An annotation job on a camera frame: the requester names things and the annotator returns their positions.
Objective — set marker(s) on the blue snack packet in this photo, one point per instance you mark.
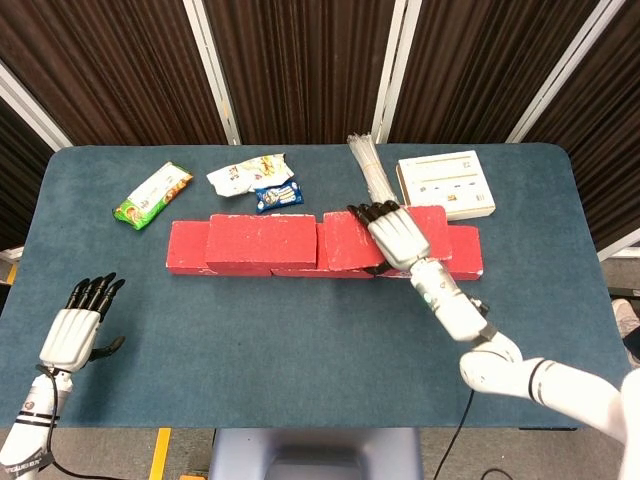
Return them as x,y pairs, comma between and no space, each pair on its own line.
279,196

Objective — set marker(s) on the bundle of clear straws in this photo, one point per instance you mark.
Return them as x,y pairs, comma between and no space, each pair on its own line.
370,170

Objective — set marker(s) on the white sneaker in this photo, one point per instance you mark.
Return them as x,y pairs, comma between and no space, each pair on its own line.
627,325

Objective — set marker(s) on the white partition frame rail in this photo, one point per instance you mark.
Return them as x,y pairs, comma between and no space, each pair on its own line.
11,254
620,246

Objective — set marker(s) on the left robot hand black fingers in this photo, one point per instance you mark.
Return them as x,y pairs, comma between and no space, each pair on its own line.
67,340

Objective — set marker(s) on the white partition post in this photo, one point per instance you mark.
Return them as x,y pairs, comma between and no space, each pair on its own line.
212,70
564,70
395,70
25,107

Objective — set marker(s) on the red foam brick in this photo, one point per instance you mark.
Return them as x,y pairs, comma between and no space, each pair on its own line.
345,240
260,240
185,250
467,250
300,273

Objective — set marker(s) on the flat white box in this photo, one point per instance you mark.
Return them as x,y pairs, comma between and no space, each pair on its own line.
445,182

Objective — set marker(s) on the green snack packet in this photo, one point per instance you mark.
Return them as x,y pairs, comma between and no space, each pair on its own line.
150,197

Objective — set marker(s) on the brown ribbed partition panel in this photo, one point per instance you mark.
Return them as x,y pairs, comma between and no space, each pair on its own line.
305,65
110,65
610,125
20,175
485,65

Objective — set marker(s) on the white crumpled snack wrapper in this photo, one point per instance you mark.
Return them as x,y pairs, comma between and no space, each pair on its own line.
245,175

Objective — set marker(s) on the yellow floor tape strip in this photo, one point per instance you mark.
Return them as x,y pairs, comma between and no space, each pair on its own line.
160,455

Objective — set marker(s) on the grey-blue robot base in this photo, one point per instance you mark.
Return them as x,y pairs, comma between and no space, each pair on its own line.
315,450

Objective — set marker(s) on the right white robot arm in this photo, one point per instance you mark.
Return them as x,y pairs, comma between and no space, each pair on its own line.
500,370

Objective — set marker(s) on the blue felt table mat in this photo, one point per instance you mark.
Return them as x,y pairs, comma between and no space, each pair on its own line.
280,360

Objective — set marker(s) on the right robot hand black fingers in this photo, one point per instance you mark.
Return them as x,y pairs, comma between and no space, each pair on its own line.
400,237

